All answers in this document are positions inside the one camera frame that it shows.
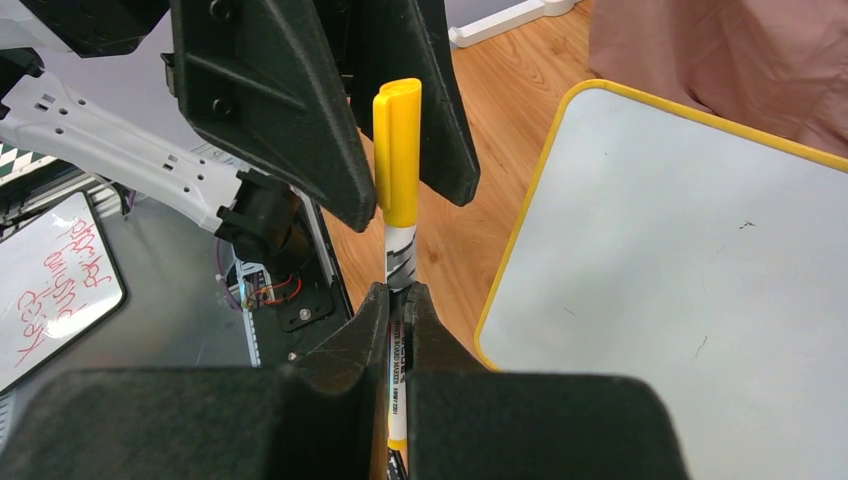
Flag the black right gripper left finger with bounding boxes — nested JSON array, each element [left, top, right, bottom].
[[1, 283, 390, 479]]

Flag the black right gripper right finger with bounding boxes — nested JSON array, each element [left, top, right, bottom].
[[404, 283, 688, 479]]

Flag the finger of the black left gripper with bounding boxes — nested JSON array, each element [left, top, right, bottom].
[[170, 1, 377, 232], [350, 0, 481, 207]]

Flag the yellow marker cap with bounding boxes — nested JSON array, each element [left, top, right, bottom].
[[373, 78, 422, 228]]

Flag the white whiteboard marker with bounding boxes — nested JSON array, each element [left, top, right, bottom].
[[385, 226, 417, 479]]

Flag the yellow framed whiteboard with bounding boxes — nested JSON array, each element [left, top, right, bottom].
[[474, 79, 847, 479]]

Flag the small whiteboard with red writing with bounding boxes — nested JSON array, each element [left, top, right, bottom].
[[1, 192, 128, 392]]

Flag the white clothes rack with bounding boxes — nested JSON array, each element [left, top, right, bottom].
[[448, 0, 580, 48]]

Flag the pink shorts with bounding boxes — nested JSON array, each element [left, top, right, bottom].
[[589, 0, 847, 156]]

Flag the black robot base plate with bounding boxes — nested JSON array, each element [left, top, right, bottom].
[[215, 192, 354, 368]]

